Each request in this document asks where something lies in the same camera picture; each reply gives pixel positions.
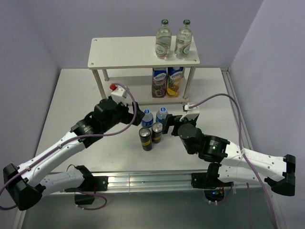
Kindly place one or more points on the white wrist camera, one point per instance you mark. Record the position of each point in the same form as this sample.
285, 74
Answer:
190, 112
118, 94

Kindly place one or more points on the black yellow can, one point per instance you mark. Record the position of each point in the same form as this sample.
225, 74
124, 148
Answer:
157, 132
145, 138

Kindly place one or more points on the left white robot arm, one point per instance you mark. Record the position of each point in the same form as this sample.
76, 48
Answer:
29, 182

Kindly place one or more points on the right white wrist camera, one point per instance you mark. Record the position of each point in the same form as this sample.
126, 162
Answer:
190, 112

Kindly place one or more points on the clear glass bottle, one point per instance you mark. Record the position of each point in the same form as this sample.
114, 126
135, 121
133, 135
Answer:
163, 40
184, 38

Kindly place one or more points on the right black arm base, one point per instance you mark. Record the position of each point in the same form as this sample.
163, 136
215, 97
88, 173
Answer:
215, 191

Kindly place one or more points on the purple grape juice carton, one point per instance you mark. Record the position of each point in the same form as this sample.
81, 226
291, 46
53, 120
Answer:
159, 78

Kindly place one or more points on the aluminium front rail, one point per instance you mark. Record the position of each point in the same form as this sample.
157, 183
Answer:
124, 182

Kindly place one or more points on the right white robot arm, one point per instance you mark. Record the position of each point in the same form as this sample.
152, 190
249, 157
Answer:
228, 163

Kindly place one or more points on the blue-label water bottle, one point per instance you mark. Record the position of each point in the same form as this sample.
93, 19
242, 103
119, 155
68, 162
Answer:
161, 114
147, 120

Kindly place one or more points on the yellow pineapple juice carton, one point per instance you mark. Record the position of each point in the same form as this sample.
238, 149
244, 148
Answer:
173, 84

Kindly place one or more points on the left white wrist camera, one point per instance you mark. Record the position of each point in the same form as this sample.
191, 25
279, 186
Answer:
118, 94

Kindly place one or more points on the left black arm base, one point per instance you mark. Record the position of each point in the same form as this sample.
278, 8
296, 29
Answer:
87, 193

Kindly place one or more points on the white two-tier shelf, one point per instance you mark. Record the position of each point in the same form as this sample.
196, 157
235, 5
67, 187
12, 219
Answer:
130, 60

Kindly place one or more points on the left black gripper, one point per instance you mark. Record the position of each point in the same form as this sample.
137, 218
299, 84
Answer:
128, 116

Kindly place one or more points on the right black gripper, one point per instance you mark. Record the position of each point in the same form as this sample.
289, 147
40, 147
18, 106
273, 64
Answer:
174, 120

